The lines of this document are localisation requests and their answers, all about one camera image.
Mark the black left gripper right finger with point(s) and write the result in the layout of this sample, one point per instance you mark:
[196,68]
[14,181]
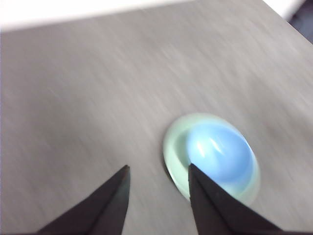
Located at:
[215,210]

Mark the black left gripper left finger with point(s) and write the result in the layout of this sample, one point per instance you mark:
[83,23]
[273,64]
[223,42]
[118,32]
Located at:
[102,213]

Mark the blue ribbed bowl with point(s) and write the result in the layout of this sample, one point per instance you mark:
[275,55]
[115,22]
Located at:
[220,151]

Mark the pale green round plate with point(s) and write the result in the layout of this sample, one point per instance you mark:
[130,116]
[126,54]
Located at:
[173,151]

